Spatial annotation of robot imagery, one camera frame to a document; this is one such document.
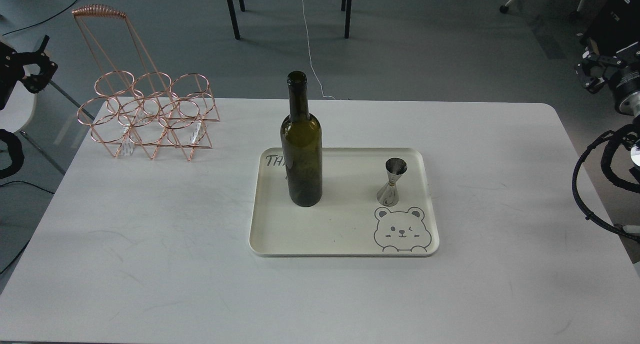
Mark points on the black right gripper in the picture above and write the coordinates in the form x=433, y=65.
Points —
x=615, y=69

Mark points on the dark green wine bottle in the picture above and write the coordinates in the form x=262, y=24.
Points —
x=301, y=140

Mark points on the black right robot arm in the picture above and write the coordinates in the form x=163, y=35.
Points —
x=629, y=105

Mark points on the steel double jigger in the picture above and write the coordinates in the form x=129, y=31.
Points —
x=388, y=195

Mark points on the cream bear serving tray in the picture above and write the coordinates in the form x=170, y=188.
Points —
x=348, y=220

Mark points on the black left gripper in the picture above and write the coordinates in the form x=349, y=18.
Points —
x=34, y=69

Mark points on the black table leg left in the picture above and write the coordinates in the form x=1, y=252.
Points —
x=233, y=16

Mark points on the black table leg right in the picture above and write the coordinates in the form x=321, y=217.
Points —
x=346, y=7

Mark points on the black table leg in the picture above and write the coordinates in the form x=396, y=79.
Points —
x=233, y=16
x=346, y=7

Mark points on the rose gold wire bottle rack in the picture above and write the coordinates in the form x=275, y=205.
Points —
x=149, y=111

